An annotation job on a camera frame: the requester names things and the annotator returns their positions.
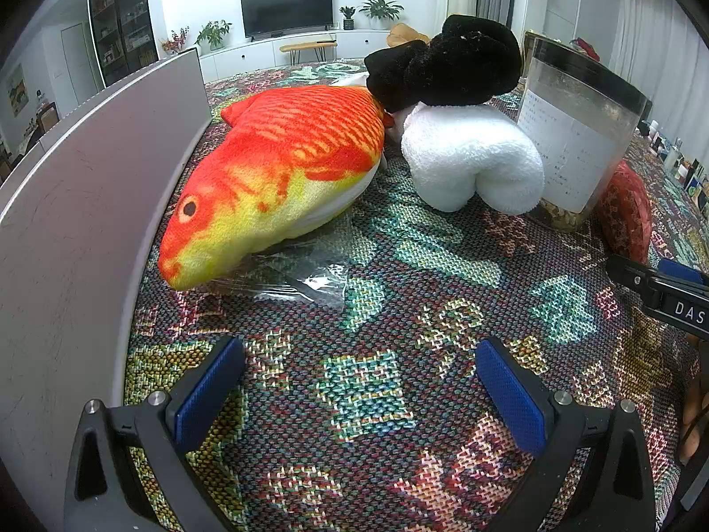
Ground large leafy potted plant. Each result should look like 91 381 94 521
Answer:
359 0 404 30

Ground white television cabinet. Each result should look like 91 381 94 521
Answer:
196 27 400 81

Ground white sheer curtain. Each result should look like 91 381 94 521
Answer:
606 0 699 95

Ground framed wall picture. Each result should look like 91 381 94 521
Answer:
5 63 28 117

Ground yellow lounge chair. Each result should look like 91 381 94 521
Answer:
386 23 430 48

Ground light grey storage box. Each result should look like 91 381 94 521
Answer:
0 47 214 532

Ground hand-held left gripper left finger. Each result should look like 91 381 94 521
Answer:
63 335 247 532

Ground red patterned cushion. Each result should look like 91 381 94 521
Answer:
597 160 653 266

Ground bushy green potted plant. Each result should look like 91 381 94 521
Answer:
195 19 232 51

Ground black fluffy plush towel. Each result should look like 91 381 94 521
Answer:
364 14 524 114

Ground red flowers in vase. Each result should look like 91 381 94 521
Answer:
160 27 189 56

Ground red cloth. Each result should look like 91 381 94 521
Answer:
570 38 602 62

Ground clear plastic jar black lid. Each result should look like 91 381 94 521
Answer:
515 39 654 234

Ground black flat screen television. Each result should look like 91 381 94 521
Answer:
240 0 334 41

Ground colourful woven patterned blanket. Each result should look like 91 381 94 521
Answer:
125 58 709 532

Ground wooden bench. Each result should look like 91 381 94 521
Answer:
278 39 338 64

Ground dark glass display cabinet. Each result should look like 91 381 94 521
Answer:
89 0 156 86

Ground orange goldfish plush toy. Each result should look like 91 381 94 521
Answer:
158 86 394 292

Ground row of small bottles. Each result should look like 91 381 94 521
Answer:
643 116 709 206

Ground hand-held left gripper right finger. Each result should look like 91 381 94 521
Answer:
475 338 657 532

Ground clear plastic bag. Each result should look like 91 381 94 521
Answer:
210 227 355 311

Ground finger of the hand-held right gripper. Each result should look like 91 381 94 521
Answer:
605 254 659 305
658 258 709 292

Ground black and white plush toy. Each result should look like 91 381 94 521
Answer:
400 94 546 216

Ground person's right hand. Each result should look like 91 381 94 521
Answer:
680 377 709 466

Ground dark wood framed furniture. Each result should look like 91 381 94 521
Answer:
523 30 571 50

